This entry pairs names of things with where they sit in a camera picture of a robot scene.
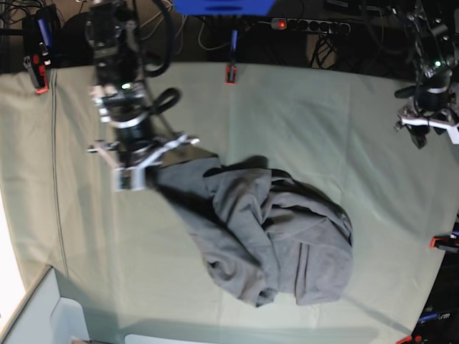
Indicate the red black clamp right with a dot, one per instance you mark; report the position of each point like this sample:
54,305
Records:
446,243

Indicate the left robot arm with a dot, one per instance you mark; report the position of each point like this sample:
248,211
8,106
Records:
432,102

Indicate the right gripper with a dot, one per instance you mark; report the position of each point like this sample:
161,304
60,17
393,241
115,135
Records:
128,165

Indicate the red black clamp left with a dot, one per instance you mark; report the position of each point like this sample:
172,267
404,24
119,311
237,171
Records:
38,44

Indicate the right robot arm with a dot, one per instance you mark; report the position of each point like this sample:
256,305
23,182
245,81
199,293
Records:
123,98

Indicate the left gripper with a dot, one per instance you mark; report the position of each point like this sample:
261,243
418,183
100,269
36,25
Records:
419,123

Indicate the red black clamp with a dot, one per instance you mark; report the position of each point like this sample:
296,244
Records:
446,243
38,44
231,70

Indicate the green table cloth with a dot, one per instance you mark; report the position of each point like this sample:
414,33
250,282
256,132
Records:
126,256

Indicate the blue plastic object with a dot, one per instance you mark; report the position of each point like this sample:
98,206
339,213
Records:
223,7

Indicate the grey t-shirt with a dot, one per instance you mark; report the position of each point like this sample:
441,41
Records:
259,231

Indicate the black power strip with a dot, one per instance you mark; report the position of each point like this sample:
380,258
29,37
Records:
311,26

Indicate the white bin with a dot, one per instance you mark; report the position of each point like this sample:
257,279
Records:
45,316

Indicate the red black clamp middle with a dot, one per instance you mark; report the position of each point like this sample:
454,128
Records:
231,70

